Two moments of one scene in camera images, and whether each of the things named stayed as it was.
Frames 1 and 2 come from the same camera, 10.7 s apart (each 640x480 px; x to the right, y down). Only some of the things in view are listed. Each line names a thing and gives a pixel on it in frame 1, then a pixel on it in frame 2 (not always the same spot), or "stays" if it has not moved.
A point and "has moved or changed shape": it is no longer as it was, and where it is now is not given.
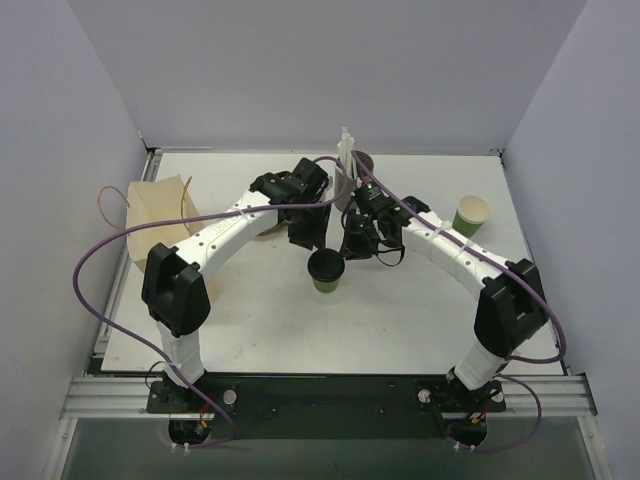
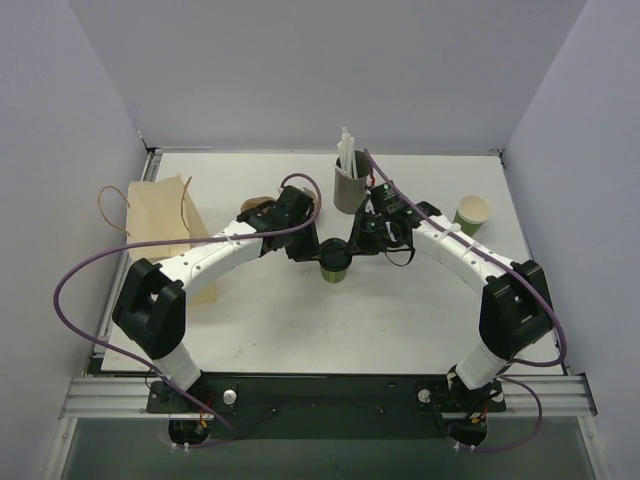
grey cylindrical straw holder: (352, 184) stays
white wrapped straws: (346, 153) stays
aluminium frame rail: (127, 397) stays
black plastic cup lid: (326, 265) has moved or changed shape
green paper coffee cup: (326, 286) -> (334, 276)
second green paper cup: (472, 212) stays
